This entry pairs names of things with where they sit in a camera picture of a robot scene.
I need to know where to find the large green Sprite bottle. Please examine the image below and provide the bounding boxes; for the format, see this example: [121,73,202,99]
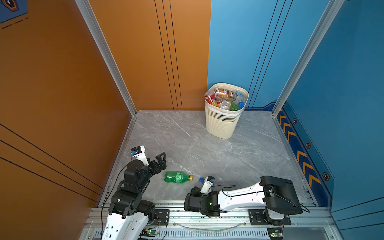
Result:
[164,172,194,184]

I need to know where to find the small green Sprite bottle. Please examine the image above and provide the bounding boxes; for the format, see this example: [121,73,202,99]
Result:
[230,102,242,111]

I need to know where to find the clear bottle red label yellow cap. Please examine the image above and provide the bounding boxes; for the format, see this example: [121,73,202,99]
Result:
[217,99,232,111]

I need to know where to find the brown Nescafe bottle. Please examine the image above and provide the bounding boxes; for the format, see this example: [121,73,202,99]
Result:
[215,88,233,99]

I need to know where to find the pale blue label bottle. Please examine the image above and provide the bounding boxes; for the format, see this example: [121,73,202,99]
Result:
[233,91,247,109]

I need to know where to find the clear bottle blue cap front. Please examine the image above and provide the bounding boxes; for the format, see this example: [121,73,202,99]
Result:
[195,178,205,189]

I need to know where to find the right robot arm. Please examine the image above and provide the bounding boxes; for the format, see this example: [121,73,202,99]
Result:
[184,176,309,226]

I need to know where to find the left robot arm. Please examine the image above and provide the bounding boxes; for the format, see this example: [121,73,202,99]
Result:
[101,153,167,240]

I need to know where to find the left circuit board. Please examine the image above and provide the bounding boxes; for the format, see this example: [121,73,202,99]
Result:
[139,229,160,239]

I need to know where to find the circuit board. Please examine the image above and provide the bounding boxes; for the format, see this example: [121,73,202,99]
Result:
[139,229,160,239]
[267,228,284,240]

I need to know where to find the right circuit board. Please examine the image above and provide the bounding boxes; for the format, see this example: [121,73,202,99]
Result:
[267,228,284,240]

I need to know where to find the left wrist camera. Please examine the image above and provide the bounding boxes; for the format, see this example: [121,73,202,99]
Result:
[131,146,149,166]

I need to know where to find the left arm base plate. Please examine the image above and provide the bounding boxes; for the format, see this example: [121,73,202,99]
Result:
[150,209,170,226]

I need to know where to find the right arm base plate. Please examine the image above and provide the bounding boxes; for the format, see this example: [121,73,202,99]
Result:
[248,209,292,226]

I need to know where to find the aluminium front rail frame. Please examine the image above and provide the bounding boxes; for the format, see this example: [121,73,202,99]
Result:
[79,201,343,240]

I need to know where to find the left aluminium corner post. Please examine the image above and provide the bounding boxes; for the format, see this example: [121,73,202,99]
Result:
[75,0,137,117]

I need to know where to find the aluminium corner post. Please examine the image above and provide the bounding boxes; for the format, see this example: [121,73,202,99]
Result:
[75,0,137,117]
[272,0,345,117]

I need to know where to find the right aluminium corner post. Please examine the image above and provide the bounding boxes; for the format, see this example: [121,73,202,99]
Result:
[272,0,345,117]

